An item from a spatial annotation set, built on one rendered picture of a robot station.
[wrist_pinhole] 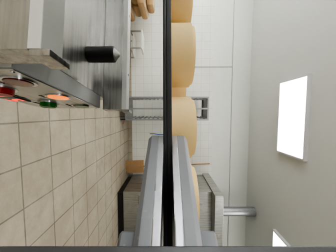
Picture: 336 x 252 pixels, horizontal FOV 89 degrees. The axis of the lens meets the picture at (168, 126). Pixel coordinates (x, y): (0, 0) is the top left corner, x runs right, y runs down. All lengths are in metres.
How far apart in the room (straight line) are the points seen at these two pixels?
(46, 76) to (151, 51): 4.27
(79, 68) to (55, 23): 0.17
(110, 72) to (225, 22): 4.58
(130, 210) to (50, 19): 3.71
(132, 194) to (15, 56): 3.52
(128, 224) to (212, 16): 4.95
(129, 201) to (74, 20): 3.52
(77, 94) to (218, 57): 4.37
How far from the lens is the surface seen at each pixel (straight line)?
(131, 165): 4.23
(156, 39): 4.61
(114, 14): 0.56
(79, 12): 0.42
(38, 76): 0.29
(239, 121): 4.60
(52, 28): 0.21
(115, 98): 0.46
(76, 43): 0.38
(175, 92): 0.19
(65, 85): 0.33
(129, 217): 3.90
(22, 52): 0.21
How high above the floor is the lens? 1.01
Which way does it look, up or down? level
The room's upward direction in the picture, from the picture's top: 90 degrees clockwise
